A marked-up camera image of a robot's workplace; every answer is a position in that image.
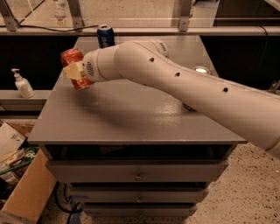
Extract black cable on rail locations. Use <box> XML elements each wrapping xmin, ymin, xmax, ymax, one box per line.
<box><xmin>0</xmin><ymin>24</ymin><xmax>99</xmax><ymax>32</ymax></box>

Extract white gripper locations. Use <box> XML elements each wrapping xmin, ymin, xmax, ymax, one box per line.
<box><xmin>63</xmin><ymin>46</ymin><xmax>122</xmax><ymax>82</ymax></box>

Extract blue pepsi can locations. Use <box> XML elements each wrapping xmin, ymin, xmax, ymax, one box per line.
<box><xmin>97</xmin><ymin>24</ymin><xmax>115</xmax><ymax>48</ymax></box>

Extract black floor cables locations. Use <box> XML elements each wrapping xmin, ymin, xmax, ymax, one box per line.
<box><xmin>53</xmin><ymin>183</ymin><xmax>84</xmax><ymax>224</ymax></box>

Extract middle grey drawer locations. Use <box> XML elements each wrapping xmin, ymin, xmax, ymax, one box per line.
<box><xmin>70</xmin><ymin>187</ymin><xmax>209</xmax><ymax>203</ymax></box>

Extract white pump dispenser bottle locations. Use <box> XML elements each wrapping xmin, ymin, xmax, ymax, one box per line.
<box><xmin>11</xmin><ymin>68</ymin><xmax>35</xmax><ymax>98</ymax></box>

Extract white paper package in box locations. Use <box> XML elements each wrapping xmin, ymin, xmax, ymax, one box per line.
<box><xmin>0</xmin><ymin>122</ymin><xmax>25</xmax><ymax>157</ymax></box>

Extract clear plastic bottle behind glass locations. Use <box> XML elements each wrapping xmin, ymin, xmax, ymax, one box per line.
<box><xmin>53</xmin><ymin>0</ymin><xmax>67</xmax><ymax>27</ymax></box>

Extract red coke can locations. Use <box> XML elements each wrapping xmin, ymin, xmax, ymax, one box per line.
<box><xmin>60</xmin><ymin>48</ymin><xmax>93</xmax><ymax>91</ymax></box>

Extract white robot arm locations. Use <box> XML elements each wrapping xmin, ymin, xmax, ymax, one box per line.
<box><xmin>60</xmin><ymin>40</ymin><xmax>280</xmax><ymax>158</ymax></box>

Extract brown cardboard box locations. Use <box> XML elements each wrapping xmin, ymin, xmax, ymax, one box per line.
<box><xmin>0</xmin><ymin>122</ymin><xmax>58</xmax><ymax>224</ymax></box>

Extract silver green 7up can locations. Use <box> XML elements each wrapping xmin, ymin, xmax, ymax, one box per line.
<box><xmin>182</xmin><ymin>66</ymin><xmax>212</xmax><ymax>112</ymax></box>

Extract bottom grey drawer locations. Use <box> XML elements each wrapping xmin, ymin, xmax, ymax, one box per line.
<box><xmin>83</xmin><ymin>203</ymin><xmax>197</xmax><ymax>217</ymax></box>

